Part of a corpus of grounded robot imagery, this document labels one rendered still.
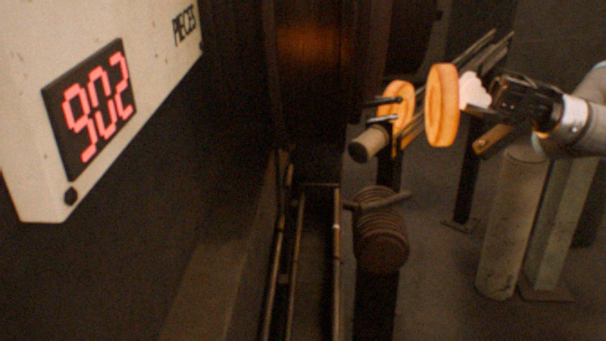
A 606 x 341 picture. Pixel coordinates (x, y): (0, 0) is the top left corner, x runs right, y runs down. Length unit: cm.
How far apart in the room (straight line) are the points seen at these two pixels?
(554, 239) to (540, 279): 17
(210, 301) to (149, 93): 20
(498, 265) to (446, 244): 33
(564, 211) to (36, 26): 158
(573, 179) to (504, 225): 23
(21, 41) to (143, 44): 12
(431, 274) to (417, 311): 19
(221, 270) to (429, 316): 125
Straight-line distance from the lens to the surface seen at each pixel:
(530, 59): 291
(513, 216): 158
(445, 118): 90
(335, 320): 66
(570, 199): 166
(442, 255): 191
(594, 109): 105
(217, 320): 44
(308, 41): 43
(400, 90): 119
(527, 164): 150
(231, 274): 47
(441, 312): 169
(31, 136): 22
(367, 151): 110
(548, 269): 181
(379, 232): 110
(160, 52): 35
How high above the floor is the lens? 119
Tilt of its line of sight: 31 degrees down
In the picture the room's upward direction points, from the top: 1 degrees counter-clockwise
